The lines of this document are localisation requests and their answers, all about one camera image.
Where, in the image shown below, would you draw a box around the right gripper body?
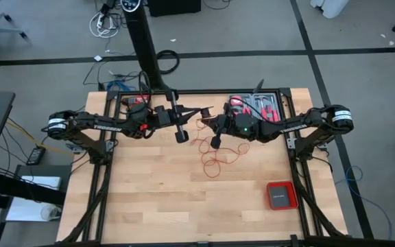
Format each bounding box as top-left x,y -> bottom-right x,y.
210,104 -> 241,150

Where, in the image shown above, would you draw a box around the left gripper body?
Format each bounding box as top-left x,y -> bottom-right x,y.
154,89 -> 189,144

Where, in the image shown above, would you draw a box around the red wire cord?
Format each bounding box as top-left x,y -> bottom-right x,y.
189,118 -> 251,179

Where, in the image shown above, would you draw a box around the grey tool kit case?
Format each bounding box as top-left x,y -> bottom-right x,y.
227,93 -> 283,123

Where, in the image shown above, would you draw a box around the black tower fan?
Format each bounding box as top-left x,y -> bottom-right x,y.
120,0 -> 170,91

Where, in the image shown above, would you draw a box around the red plastic tray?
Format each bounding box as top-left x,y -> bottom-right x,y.
266,180 -> 300,211

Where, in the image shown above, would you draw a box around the grey flat box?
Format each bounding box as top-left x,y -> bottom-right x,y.
270,185 -> 294,208

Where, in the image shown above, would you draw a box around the black cabinet box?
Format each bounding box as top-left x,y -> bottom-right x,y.
147,0 -> 202,18

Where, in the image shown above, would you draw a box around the black side table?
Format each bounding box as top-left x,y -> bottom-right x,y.
0,163 -> 73,247

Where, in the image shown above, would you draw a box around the black power adapter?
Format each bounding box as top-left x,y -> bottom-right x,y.
25,146 -> 47,166

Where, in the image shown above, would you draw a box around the white paper sheet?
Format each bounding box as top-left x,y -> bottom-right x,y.
20,175 -> 62,191

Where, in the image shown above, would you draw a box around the clear plastic cup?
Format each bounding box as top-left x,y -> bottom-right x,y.
40,204 -> 62,222

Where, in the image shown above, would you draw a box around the white waste bin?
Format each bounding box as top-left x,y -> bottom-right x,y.
309,0 -> 350,20

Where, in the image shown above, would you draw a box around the black metal table frame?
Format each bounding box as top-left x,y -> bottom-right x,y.
57,87 -> 351,247

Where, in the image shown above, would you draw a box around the red cordless drill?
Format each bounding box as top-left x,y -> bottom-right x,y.
121,95 -> 150,115

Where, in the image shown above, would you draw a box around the black camera cable loop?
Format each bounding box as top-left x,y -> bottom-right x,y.
138,69 -> 155,104

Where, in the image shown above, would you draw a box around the coiled black cable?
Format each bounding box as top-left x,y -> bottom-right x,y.
156,49 -> 181,75

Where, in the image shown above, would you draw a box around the blue cable bundle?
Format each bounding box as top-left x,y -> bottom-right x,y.
106,79 -> 134,92

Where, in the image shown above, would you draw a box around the thin black cables with plug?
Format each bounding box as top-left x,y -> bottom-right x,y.
82,58 -> 144,91

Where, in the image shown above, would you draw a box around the white power strip cables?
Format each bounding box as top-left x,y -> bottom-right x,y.
88,10 -> 121,39

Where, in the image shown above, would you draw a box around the long thin blue cable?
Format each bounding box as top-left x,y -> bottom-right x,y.
334,165 -> 394,239

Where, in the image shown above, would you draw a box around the yellow cable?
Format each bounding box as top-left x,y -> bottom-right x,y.
5,119 -> 75,158

